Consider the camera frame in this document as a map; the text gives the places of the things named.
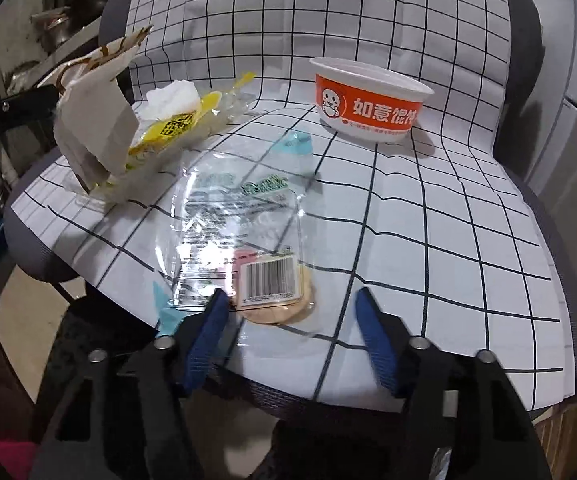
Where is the white crumpled tissue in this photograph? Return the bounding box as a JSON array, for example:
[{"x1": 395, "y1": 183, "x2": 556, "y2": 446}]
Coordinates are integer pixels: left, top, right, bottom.
[{"x1": 146, "y1": 79, "x2": 203, "y2": 118}]

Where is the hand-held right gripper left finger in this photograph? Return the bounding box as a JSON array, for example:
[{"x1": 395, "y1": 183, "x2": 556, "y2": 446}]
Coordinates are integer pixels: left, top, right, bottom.
[{"x1": 28, "y1": 287, "x2": 234, "y2": 480}]

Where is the brown ribbed board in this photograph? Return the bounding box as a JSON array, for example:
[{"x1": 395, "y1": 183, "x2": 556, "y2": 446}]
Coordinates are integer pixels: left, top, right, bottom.
[{"x1": 538, "y1": 395, "x2": 577, "y2": 461}]

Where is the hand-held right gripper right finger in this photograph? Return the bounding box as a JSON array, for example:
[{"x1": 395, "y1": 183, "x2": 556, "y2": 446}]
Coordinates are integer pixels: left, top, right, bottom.
[{"x1": 355, "y1": 287, "x2": 554, "y2": 480}]

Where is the orange white paper bowl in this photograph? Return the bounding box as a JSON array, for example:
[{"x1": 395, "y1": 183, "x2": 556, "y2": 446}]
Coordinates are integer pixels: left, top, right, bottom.
[{"x1": 309, "y1": 56, "x2": 435, "y2": 146}]

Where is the white black checkered cloth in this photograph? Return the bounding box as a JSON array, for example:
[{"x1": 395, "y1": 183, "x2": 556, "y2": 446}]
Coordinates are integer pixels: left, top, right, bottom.
[{"x1": 11, "y1": 0, "x2": 577, "y2": 411}]

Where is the white paper bag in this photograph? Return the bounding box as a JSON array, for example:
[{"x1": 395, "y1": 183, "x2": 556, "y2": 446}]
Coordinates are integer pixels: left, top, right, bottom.
[{"x1": 53, "y1": 25, "x2": 154, "y2": 196}]

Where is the steel pot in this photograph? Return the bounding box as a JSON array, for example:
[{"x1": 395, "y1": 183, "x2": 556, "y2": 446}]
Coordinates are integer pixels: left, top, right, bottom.
[{"x1": 31, "y1": 7, "x2": 76, "y2": 48}]

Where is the grey office chair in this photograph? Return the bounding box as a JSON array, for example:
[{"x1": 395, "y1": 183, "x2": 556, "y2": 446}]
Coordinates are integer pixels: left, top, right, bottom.
[{"x1": 1, "y1": 0, "x2": 577, "y2": 418}]

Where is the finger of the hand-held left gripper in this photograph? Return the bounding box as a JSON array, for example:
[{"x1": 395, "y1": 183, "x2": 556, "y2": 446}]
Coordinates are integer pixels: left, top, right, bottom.
[{"x1": 0, "y1": 85, "x2": 62, "y2": 133}]

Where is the yellow plastic wrapper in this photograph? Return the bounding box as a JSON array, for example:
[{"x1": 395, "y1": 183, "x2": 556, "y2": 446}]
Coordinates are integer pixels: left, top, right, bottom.
[{"x1": 88, "y1": 72, "x2": 256, "y2": 201}]

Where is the clear plastic package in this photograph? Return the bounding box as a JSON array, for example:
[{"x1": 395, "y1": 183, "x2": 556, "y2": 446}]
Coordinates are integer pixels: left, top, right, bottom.
[{"x1": 153, "y1": 132, "x2": 319, "y2": 336}]

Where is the red garment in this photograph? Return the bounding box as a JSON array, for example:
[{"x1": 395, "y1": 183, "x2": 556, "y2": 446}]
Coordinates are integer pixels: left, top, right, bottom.
[{"x1": 0, "y1": 440, "x2": 36, "y2": 480}]

